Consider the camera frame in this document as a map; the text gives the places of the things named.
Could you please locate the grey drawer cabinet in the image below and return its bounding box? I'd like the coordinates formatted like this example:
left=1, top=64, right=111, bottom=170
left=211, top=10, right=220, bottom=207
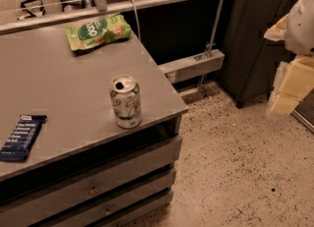
left=0, top=116, right=182, bottom=227

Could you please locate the green snack bag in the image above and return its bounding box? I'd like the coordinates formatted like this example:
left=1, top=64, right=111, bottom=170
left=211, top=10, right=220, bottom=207
left=66, top=14, right=131, bottom=51

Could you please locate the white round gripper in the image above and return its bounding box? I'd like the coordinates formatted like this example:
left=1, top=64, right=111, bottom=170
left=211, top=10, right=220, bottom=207
left=264, top=0, right=314, bottom=115

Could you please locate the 7up soda can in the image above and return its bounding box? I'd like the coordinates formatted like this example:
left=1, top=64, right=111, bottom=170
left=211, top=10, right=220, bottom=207
left=109, top=75, right=142, bottom=129

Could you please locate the dark tall cabinet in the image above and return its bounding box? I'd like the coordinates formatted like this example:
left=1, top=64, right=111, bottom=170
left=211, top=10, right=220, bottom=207
left=220, top=0, right=297, bottom=108

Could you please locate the grey hanging cable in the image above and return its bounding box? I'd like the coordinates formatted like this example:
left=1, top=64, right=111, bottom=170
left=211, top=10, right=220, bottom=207
left=129, top=0, right=142, bottom=42

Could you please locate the blue snack bar wrapper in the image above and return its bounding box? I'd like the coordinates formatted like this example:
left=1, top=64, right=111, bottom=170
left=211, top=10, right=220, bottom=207
left=0, top=115, right=47, bottom=162

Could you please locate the grey metal rail frame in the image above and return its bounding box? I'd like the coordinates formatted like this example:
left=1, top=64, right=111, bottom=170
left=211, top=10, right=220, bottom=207
left=0, top=0, right=225, bottom=98

